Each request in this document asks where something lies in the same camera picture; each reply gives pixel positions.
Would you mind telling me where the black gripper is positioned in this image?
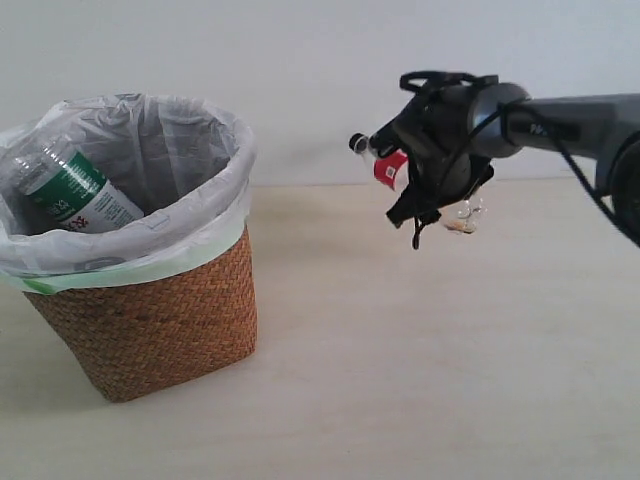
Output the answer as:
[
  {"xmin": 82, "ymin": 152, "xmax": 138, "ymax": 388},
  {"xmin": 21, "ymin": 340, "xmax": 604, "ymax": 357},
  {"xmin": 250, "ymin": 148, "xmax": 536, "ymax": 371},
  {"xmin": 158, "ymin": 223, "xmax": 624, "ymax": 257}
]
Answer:
[{"xmin": 372, "ymin": 82, "xmax": 493, "ymax": 228}]

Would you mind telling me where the clear bottle red label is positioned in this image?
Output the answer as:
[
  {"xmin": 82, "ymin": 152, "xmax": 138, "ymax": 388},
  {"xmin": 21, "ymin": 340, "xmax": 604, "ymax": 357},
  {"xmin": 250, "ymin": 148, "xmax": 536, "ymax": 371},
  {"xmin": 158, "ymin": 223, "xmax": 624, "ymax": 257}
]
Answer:
[{"xmin": 349, "ymin": 133, "xmax": 484, "ymax": 234}]

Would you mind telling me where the clear bottle green cap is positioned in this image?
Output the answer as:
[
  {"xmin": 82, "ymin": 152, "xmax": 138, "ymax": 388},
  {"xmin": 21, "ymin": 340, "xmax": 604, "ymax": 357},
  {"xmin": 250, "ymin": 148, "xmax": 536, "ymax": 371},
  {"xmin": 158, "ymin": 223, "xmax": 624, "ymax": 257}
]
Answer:
[{"xmin": 8, "ymin": 135, "xmax": 144, "ymax": 234}]

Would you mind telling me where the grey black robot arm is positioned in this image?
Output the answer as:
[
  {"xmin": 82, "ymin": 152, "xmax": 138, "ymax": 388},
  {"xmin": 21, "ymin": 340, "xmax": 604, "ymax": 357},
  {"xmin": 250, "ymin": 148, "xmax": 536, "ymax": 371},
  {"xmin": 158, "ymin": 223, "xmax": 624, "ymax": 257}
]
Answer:
[{"xmin": 369, "ymin": 77, "xmax": 639, "ymax": 243}]

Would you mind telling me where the white plastic bin liner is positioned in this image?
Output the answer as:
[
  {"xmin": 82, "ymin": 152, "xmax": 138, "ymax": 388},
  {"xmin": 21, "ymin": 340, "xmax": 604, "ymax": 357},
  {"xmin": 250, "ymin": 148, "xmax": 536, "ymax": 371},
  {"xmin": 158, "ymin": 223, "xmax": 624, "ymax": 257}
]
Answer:
[{"xmin": 1, "ymin": 93, "xmax": 257, "ymax": 295}]

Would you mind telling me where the woven brown wicker basket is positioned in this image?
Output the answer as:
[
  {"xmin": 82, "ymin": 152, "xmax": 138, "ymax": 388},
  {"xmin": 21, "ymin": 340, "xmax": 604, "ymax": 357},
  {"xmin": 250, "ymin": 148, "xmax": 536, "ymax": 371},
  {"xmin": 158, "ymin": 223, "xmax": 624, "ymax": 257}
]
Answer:
[{"xmin": 26, "ymin": 232, "xmax": 258, "ymax": 403}]

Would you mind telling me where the black cable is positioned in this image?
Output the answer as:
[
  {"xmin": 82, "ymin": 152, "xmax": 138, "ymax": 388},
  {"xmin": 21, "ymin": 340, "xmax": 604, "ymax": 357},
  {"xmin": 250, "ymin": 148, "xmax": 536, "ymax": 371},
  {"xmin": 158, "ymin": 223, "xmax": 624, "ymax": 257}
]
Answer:
[{"xmin": 399, "ymin": 71, "xmax": 640, "ymax": 251}]

